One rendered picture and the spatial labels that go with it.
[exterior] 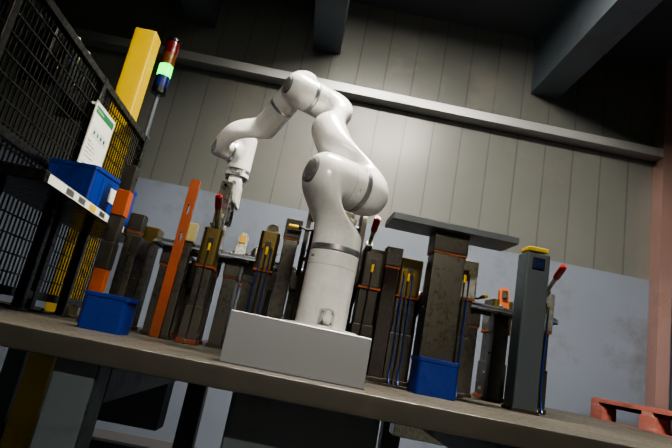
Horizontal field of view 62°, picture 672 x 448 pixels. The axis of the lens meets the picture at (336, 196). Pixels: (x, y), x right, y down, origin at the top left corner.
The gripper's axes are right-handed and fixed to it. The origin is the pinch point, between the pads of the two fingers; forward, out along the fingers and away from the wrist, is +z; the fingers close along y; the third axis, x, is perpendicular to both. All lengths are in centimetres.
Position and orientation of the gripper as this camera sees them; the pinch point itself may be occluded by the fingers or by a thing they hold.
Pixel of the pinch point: (225, 221)
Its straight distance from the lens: 197.0
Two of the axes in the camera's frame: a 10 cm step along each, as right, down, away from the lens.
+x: -9.8, -2.1, -0.4
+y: -0.9, 2.5, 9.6
